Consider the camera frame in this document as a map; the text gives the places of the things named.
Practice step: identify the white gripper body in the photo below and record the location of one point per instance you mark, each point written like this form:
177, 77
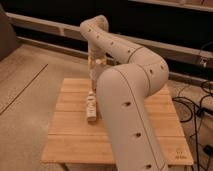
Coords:
96, 56

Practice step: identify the white ceramic cup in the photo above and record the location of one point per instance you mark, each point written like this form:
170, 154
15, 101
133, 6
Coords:
96, 68

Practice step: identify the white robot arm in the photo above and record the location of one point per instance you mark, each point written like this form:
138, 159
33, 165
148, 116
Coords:
121, 92

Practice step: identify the white cream tube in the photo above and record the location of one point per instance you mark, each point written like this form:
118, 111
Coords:
91, 107

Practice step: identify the wooden table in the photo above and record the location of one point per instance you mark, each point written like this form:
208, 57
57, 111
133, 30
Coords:
71, 139

